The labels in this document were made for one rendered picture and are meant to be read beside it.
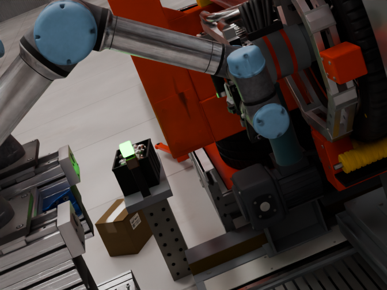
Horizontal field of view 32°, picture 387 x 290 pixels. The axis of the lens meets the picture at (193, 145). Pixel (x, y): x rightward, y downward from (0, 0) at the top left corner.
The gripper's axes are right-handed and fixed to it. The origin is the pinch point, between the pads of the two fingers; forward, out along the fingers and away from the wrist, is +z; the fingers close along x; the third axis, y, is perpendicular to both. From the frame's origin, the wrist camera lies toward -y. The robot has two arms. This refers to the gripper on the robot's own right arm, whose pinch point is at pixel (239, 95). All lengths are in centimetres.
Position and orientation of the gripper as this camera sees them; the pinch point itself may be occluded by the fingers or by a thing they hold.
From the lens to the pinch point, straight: 176.7
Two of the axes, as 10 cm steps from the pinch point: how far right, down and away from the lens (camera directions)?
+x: -9.2, 3.8, -0.4
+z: -1.6, -2.9, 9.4
